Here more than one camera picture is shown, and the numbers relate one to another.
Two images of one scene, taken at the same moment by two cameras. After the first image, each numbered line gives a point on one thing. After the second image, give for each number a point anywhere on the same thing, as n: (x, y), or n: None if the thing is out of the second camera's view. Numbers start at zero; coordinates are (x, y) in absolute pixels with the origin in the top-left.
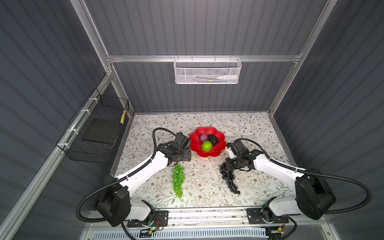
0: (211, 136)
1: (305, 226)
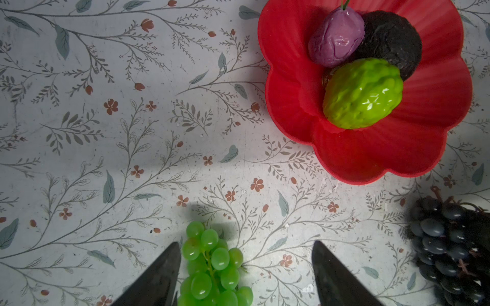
0: (389, 37)
1: None
